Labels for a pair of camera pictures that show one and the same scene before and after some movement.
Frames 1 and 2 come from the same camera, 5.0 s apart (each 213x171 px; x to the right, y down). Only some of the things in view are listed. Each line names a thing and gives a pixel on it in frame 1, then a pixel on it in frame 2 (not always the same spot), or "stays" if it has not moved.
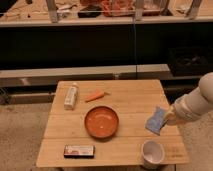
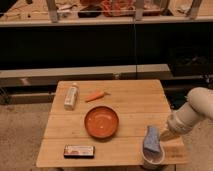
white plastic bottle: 71,97 stays
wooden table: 103,123 stays
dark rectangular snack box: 79,151 stays
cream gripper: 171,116 -> 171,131
